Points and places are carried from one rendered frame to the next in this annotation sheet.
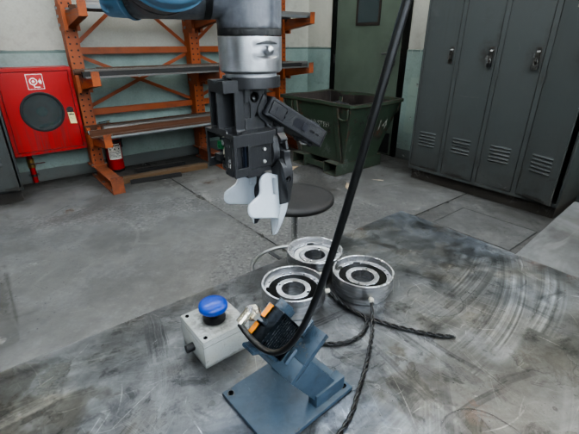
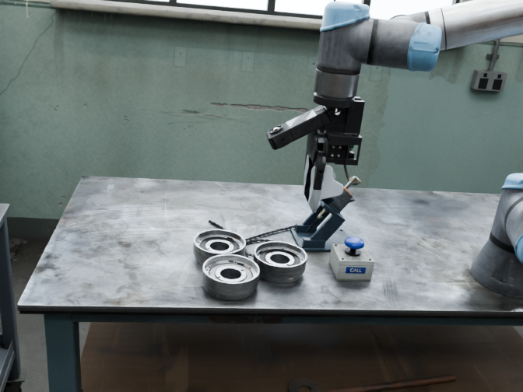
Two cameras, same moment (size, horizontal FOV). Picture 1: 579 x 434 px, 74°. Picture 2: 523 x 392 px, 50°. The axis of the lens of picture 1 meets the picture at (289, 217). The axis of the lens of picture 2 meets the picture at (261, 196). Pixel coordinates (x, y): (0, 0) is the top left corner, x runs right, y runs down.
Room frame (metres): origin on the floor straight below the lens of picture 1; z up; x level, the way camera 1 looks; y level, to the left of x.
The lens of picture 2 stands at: (1.39, 0.43, 1.36)
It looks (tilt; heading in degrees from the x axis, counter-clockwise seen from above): 23 degrees down; 210
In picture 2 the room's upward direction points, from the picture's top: 6 degrees clockwise
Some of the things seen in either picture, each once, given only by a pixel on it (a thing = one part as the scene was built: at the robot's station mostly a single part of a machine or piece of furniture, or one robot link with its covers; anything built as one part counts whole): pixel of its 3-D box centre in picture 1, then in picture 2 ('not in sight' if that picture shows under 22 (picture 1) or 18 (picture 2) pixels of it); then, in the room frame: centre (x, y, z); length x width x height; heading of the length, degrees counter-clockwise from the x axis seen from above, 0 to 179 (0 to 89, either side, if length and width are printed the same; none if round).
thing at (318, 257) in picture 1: (314, 258); (230, 278); (0.64, -0.05, 0.82); 0.10 x 0.10 x 0.04
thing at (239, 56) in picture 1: (252, 57); (335, 83); (0.50, 0.04, 1.18); 0.08 x 0.08 x 0.05
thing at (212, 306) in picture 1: (214, 315); (352, 250); (0.43, 0.11, 0.85); 0.04 x 0.04 x 0.05
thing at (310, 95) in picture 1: (338, 130); not in sight; (4.02, -0.50, 0.35); 1.04 x 0.74 x 0.70; 38
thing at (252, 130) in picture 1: (248, 126); (333, 129); (0.50, 0.05, 1.10); 0.09 x 0.08 x 0.12; 129
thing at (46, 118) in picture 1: (66, 125); not in sight; (3.53, 2.02, 0.50); 0.91 x 0.24 x 1.00; 128
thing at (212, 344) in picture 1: (211, 331); (353, 261); (0.43, 0.11, 0.82); 0.08 x 0.07 x 0.05; 128
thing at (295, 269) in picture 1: (293, 292); (279, 262); (0.53, -0.01, 0.82); 0.10 x 0.10 x 0.04
